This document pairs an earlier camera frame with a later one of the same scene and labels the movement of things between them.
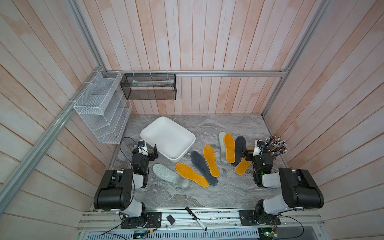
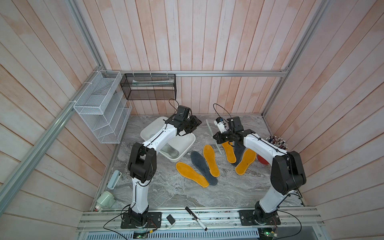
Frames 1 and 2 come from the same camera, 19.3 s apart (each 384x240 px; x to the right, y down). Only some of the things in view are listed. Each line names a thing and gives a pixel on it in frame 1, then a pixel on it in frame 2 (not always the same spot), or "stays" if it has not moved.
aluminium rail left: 9,190 stays
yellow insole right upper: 229,144 stays
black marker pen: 198,219 stays
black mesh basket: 149,86 stays
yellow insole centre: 208,153 stays
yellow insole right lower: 241,168 stays
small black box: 171,219 stays
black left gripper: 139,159 to 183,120
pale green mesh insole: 165,172 to 170,151
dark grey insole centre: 200,165 stays
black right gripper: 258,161 to 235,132
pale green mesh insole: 221,139 to 211,132
